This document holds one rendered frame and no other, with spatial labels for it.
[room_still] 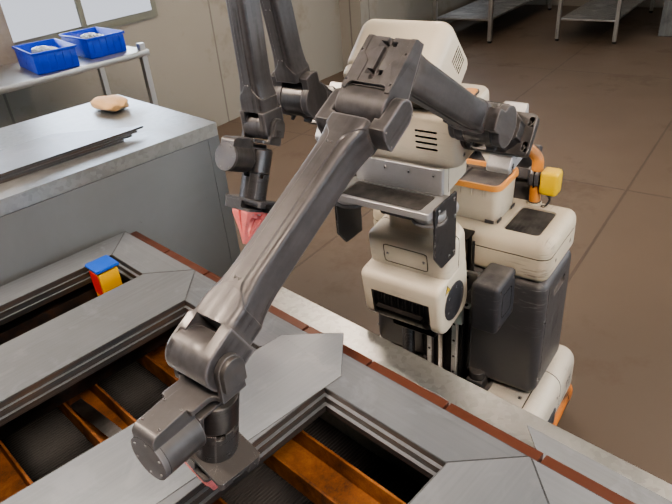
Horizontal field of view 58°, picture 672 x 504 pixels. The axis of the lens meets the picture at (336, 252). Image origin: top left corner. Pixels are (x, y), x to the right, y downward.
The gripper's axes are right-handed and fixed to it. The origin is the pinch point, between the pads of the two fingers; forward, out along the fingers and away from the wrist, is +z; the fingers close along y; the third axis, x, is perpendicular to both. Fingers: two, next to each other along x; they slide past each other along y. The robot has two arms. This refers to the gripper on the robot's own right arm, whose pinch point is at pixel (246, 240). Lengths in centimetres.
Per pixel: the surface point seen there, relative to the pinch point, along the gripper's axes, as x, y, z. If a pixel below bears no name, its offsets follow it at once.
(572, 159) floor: 319, -19, -41
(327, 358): -2.8, 27.3, 17.0
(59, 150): -2, -70, -9
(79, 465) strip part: -41, 8, 35
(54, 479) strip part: -44, 7, 36
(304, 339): -0.9, 19.9, 15.9
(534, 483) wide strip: -8, 70, 21
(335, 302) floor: 132, -60, 46
